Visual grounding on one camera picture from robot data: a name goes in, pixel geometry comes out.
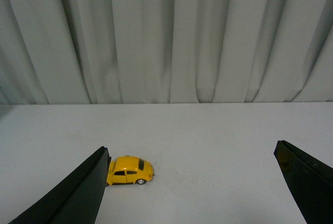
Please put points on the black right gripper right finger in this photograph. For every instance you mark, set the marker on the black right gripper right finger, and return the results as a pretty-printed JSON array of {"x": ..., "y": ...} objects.
[{"x": 309, "y": 181}]

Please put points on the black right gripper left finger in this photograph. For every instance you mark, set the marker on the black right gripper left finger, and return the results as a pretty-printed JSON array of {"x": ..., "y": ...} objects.
[{"x": 77, "y": 198}]

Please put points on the yellow beetle toy car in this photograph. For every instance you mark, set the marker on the yellow beetle toy car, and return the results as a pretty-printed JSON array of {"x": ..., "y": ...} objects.
[{"x": 129, "y": 170}]

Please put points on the white pleated curtain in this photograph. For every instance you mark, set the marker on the white pleated curtain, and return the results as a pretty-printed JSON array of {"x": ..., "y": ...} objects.
[{"x": 165, "y": 51}]

